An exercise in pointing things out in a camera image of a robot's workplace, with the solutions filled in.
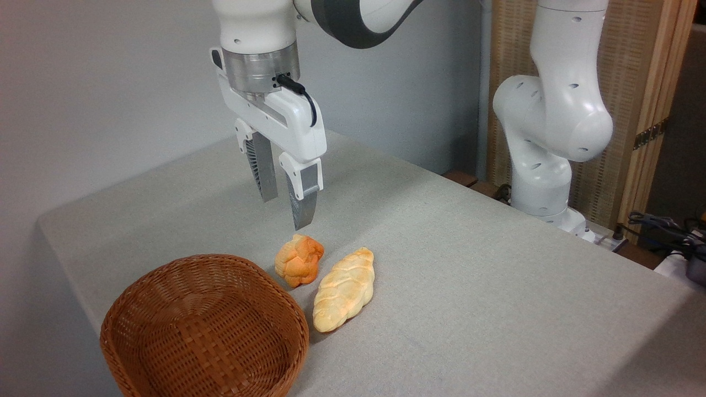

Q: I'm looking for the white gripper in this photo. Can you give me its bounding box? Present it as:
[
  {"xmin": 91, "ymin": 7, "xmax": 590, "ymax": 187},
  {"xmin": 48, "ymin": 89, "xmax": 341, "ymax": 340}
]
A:
[{"xmin": 210, "ymin": 47, "xmax": 328, "ymax": 232}]

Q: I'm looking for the round orange knotted bread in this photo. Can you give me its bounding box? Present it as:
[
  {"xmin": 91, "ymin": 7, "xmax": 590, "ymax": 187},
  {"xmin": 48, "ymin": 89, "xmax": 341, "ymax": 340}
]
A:
[{"xmin": 274, "ymin": 234, "xmax": 325, "ymax": 288}]

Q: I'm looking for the long pale braided bread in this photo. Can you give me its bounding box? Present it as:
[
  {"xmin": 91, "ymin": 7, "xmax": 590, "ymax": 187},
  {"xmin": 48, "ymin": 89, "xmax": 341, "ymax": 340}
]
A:
[{"xmin": 312, "ymin": 246, "xmax": 376, "ymax": 334}]

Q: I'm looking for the brown woven wicker basket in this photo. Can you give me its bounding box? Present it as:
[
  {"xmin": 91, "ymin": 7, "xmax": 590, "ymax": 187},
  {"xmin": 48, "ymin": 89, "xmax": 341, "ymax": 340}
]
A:
[{"xmin": 100, "ymin": 254, "xmax": 310, "ymax": 397}]

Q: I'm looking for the grey tablecloth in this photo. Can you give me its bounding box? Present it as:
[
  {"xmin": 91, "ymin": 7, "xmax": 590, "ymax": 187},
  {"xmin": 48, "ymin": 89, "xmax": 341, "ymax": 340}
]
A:
[{"xmin": 38, "ymin": 130, "xmax": 706, "ymax": 397}]

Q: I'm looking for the wooden rattan folding screen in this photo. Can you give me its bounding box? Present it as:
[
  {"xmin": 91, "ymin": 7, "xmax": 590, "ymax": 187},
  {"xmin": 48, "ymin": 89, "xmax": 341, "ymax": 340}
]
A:
[{"xmin": 487, "ymin": 0, "xmax": 699, "ymax": 243}]

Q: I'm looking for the brass screen hinge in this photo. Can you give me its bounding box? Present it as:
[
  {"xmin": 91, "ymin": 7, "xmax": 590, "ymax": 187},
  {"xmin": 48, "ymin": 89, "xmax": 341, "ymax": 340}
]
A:
[{"xmin": 633, "ymin": 118, "xmax": 670, "ymax": 151}]

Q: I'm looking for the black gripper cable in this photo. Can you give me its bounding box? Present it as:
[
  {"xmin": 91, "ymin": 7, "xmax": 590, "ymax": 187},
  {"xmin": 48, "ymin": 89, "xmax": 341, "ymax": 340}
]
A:
[{"xmin": 275, "ymin": 73, "xmax": 319, "ymax": 128}]

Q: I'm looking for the black cable bundle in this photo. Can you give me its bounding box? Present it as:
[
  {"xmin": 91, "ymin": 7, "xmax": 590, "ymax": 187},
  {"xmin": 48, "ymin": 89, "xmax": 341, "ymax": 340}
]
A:
[{"xmin": 627, "ymin": 211, "xmax": 706, "ymax": 260}]

